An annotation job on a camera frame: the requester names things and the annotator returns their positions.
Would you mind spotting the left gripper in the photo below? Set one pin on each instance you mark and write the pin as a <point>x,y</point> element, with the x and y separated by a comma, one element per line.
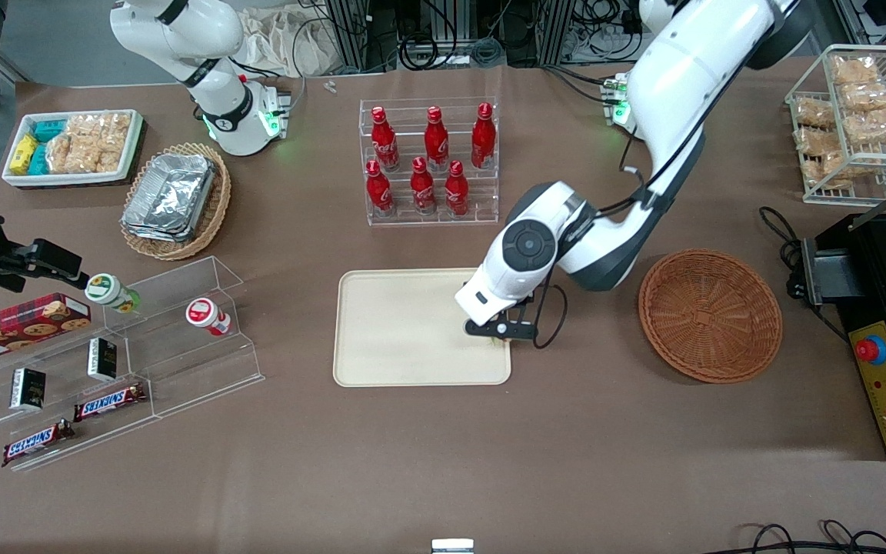
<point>529,298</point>

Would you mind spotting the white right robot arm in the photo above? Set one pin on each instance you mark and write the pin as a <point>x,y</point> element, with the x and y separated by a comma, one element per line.
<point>216,108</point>

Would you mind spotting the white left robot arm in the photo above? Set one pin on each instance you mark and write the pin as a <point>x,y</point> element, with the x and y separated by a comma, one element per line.
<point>681,69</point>

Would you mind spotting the cream plastic tray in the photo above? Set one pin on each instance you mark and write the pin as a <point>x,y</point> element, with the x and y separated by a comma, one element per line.
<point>397,331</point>

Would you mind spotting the oval tan wicker basket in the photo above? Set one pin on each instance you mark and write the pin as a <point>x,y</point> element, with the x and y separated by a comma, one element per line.
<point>216,208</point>

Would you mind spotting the round brown wicker basket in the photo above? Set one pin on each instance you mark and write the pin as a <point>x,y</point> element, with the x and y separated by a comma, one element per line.
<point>708,315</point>

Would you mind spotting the red chocolate chip cookie box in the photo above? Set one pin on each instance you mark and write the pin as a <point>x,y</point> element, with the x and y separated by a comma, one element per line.
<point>20,327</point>

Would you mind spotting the green lid white cup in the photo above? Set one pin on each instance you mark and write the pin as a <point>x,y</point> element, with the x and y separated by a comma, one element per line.
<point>108,291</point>

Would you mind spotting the white plastic bin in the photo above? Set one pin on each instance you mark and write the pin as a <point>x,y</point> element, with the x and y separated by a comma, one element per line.
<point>74,180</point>

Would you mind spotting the teal snack box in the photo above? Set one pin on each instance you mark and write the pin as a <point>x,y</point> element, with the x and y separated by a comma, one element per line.
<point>39,160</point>
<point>49,129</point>

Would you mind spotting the small black box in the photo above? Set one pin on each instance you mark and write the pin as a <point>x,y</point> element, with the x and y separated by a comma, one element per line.
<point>28,388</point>
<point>102,359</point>

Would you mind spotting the yellow snack box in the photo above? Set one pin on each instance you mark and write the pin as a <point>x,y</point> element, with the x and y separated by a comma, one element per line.
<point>24,154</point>

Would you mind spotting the clear bag of fried snacks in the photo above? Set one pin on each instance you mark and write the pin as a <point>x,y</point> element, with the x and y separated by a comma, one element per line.
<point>818,141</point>
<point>874,125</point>
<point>868,96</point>
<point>814,113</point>
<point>826,171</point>
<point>101,123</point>
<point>114,154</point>
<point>854,69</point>
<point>70,154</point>

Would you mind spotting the clear acrylic bottle rack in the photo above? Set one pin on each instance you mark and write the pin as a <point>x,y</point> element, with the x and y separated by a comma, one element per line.
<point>431,219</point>

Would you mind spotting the red cola bottle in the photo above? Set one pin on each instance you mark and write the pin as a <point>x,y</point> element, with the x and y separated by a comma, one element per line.
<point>384,142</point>
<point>436,142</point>
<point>379,192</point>
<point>484,138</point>
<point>423,188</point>
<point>456,192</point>

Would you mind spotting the Snickers chocolate bar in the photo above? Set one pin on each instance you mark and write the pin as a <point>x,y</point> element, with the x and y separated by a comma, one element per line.
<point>37,442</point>
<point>108,402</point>

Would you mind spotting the stacked aluminium foil trays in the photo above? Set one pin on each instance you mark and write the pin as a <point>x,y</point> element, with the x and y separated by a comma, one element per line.
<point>170,196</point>

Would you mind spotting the red lid white cup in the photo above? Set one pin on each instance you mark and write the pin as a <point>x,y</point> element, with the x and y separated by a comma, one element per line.
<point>204,314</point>

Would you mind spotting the clear acrylic stepped shelf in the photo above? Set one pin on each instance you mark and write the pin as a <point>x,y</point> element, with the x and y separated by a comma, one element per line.
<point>189,369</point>

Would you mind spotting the white table edge device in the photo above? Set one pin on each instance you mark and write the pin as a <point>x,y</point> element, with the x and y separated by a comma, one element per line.
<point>452,546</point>

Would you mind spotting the white cloth bag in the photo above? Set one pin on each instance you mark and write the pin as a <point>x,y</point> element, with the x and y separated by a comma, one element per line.
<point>281,42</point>

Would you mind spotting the red emergency stop button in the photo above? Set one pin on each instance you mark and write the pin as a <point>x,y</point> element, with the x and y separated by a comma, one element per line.
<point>870,349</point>

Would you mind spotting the black sealing machine yellow panel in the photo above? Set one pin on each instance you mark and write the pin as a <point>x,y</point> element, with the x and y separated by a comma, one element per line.
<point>870,296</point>

